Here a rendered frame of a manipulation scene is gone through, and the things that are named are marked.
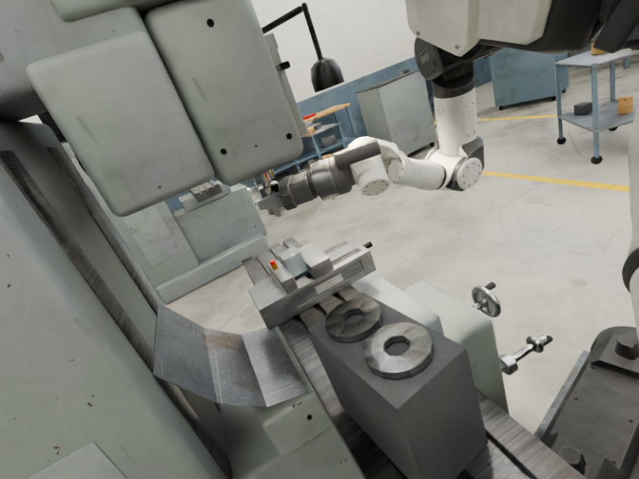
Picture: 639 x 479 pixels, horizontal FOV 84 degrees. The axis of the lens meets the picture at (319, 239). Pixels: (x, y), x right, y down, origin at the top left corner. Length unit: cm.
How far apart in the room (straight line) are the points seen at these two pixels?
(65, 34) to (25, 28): 5
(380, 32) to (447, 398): 848
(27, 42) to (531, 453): 91
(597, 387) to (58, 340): 111
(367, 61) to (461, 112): 764
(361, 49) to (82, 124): 795
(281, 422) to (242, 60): 75
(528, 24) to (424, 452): 57
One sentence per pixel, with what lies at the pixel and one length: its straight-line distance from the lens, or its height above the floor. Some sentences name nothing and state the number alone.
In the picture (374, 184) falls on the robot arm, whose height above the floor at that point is 121.
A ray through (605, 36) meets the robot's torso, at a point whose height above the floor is 137.
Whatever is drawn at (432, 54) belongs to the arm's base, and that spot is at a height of 141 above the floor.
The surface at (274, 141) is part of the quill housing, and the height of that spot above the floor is 136.
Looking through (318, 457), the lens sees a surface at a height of 64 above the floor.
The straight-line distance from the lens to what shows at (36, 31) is 72.
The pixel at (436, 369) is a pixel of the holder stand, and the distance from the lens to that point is 47.
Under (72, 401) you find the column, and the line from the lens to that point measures 71.
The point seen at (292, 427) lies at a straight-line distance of 91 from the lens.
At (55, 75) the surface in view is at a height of 157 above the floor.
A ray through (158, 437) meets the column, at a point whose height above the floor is 99.
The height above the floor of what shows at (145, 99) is 150.
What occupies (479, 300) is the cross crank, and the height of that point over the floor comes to 60.
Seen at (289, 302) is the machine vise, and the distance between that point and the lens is 96.
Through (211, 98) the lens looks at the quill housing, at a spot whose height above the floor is 147.
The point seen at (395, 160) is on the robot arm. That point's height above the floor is 122.
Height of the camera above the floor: 143
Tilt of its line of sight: 23 degrees down
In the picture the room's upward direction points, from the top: 21 degrees counter-clockwise
